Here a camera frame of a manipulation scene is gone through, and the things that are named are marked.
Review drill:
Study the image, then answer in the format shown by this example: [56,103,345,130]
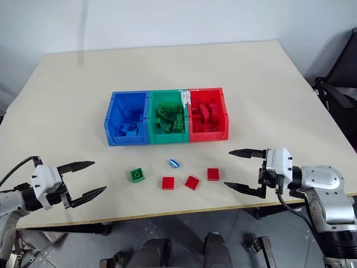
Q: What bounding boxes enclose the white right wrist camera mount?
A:
[264,147,294,192]

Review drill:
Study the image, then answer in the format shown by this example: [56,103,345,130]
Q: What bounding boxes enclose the red plastic bin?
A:
[187,87,230,142]

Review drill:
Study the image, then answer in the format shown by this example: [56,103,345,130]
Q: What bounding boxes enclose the red square toy brick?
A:
[184,175,200,191]
[161,176,176,191]
[206,167,221,181]

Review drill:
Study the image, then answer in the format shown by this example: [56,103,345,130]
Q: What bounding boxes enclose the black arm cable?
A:
[0,156,44,187]
[274,187,319,227]

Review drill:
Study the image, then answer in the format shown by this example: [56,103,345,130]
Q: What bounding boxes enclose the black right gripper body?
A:
[258,159,284,194]

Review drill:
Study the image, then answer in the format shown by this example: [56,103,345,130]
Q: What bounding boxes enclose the dark rounded shape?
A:
[133,237,173,268]
[202,231,234,268]

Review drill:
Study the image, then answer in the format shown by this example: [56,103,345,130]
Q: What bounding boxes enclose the blue plastic bin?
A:
[103,90,152,147]

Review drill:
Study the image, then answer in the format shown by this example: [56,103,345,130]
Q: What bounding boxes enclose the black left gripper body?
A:
[46,166,75,210]

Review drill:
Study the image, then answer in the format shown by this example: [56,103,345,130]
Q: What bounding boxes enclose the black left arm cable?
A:
[0,156,44,187]

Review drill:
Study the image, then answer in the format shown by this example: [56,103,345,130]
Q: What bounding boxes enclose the black chair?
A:
[311,27,357,155]

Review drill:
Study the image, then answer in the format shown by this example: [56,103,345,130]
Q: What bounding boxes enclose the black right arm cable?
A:
[274,187,319,227]

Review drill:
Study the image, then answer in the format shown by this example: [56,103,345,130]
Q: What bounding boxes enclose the green plastic bin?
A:
[146,89,191,145]

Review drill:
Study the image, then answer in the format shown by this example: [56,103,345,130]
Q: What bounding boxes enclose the red arched toy brick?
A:
[199,104,213,118]

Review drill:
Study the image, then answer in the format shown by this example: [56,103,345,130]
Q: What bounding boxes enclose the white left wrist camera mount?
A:
[30,164,66,210]

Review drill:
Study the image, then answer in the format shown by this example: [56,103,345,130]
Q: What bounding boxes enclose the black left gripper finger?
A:
[68,186,108,209]
[57,160,97,176]

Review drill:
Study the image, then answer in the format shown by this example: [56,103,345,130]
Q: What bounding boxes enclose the green brick with round hole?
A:
[156,107,171,120]

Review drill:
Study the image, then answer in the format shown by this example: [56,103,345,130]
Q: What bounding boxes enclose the black metal stand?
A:
[243,236,273,268]

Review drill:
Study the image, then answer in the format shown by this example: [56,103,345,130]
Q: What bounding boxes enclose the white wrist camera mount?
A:
[264,147,294,192]
[30,164,66,210]

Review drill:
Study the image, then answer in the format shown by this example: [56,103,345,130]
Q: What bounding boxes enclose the white tape patch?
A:
[177,89,200,108]

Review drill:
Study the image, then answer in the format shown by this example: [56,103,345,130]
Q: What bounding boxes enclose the green square toy brick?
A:
[129,167,147,184]

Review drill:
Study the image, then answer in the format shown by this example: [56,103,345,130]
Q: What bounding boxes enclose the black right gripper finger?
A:
[228,148,268,160]
[223,181,266,199]

